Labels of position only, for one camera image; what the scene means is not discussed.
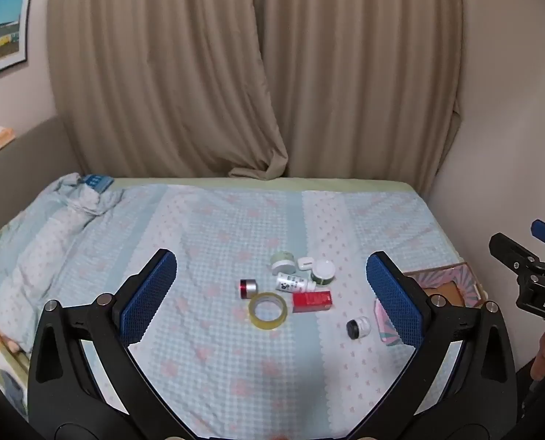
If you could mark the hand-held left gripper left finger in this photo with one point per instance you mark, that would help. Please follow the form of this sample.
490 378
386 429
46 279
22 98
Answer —
149 295

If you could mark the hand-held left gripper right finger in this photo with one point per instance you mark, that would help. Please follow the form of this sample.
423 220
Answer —
393 298

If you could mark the small black white jar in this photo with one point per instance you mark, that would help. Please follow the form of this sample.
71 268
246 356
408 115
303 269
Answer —
360 327

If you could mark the pink patterned cardboard box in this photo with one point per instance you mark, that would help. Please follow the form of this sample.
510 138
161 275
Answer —
455 282

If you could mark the green striped white jar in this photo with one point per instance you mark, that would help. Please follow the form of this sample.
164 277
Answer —
323 271

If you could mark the red carton box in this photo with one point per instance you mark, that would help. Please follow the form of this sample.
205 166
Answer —
312 301

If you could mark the white earbuds case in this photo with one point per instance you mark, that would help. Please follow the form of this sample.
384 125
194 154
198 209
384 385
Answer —
305 263

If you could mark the silver red cylinder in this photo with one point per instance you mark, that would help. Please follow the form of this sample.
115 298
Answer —
249 288

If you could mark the white plastic bottle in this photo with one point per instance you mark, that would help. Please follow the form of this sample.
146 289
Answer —
293 282

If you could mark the clear yellowish tape roll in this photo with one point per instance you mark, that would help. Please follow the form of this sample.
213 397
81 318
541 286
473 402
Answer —
254 316

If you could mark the pale green jar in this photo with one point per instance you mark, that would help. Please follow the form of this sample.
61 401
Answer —
282 263

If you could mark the person's right hand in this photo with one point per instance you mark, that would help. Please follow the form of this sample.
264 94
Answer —
543 355

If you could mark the light blue checked blanket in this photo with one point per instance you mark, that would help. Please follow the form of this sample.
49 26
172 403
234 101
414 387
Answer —
217 220

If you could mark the pale green mattress sheet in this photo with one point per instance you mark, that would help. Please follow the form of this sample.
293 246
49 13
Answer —
263 183

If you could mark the small peach figure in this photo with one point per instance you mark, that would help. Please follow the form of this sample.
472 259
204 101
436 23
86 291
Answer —
4 137

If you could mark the beige curtain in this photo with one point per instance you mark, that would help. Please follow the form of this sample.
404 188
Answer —
153 64
359 64

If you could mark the framed wall poster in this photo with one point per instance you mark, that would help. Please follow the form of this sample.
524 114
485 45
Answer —
4 32

